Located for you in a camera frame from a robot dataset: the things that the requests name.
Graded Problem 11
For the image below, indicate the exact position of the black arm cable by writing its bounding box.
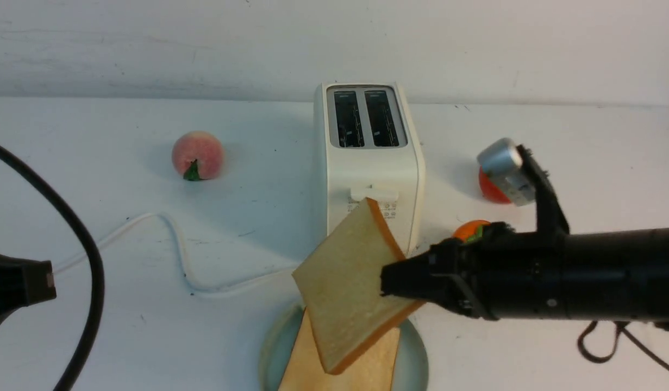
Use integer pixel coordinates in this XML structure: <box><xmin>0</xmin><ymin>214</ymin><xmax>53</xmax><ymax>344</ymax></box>
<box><xmin>0</xmin><ymin>137</ymin><xmax>105</xmax><ymax>391</ymax></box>
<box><xmin>578</xmin><ymin>319</ymin><xmax>669</xmax><ymax>381</ymax></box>

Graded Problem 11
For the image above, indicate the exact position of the pink toy peach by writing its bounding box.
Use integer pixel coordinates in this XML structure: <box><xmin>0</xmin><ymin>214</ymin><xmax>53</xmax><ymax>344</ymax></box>
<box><xmin>171</xmin><ymin>131</ymin><xmax>226</xmax><ymax>181</ymax></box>

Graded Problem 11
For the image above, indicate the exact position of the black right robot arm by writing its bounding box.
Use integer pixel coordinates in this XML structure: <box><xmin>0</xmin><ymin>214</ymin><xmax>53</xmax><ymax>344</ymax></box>
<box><xmin>380</xmin><ymin>222</ymin><xmax>669</xmax><ymax>331</ymax></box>

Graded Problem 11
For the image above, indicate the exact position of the white two-slot toaster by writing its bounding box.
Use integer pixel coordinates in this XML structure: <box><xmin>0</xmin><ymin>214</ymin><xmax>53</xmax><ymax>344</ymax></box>
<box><xmin>310</xmin><ymin>83</ymin><xmax>426</xmax><ymax>254</ymax></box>

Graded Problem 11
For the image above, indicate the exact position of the light green round plate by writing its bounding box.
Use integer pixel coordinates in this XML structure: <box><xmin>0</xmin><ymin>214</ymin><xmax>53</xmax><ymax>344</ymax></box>
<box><xmin>258</xmin><ymin>299</ymin><xmax>429</xmax><ymax>390</ymax></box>

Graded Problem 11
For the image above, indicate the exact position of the toast slice from slot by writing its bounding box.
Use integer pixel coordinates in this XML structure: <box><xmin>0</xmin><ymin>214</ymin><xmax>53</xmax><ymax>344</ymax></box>
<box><xmin>279</xmin><ymin>310</ymin><xmax>401</xmax><ymax>390</ymax></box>
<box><xmin>292</xmin><ymin>198</ymin><xmax>423</xmax><ymax>375</ymax></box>

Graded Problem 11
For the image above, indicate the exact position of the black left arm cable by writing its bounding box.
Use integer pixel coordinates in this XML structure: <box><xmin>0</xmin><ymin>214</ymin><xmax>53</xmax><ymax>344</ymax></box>
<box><xmin>0</xmin><ymin>137</ymin><xmax>105</xmax><ymax>391</ymax></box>

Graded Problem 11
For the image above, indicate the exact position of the orange toy persimmon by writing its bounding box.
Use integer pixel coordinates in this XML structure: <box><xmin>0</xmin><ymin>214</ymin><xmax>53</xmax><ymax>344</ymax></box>
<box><xmin>452</xmin><ymin>220</ymin><xmax>491</xmax><ymax>243</ymax></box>

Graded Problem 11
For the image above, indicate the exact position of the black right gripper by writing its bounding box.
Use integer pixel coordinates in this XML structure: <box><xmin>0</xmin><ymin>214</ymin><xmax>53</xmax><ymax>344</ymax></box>
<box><xmin>380</xmin><ymin>221</ymin><xmax>568</xmax><ymax>321</ymax></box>

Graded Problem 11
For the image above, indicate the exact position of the white toaster power cord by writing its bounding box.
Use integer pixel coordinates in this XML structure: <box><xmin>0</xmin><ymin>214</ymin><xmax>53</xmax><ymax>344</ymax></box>
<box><xmin>52</xmin><ymin>212</ymin><xmax>313</xmax><ymax>297</ymax></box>

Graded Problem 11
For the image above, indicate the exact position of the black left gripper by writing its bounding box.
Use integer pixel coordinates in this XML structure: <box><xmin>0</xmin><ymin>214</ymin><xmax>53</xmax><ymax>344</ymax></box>
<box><xmin>0</xmin><ymin>254</ymin><xmax>58</xmax><ymax>326</ymax></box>

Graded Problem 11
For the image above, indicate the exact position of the red toy apple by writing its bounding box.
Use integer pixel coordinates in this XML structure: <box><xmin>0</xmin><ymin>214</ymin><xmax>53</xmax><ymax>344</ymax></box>
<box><xmin>478</xmin><ymin>166</ymin><xmax>511</xmax><ymax>204</ymax></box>

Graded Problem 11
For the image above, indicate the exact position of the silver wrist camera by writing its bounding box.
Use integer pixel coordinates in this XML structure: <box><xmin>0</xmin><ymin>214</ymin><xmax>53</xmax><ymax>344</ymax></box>
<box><xmin>477</xmin><ymin>137</ymin><xmax>535</xmax><ymax>207</ymax></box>

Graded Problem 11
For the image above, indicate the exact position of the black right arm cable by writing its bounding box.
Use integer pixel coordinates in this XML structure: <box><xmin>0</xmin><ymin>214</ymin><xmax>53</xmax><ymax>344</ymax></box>
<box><xmin>578</xmin><ymin>319</ymin><xmax>669</xmax><ymax>381</ymax></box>

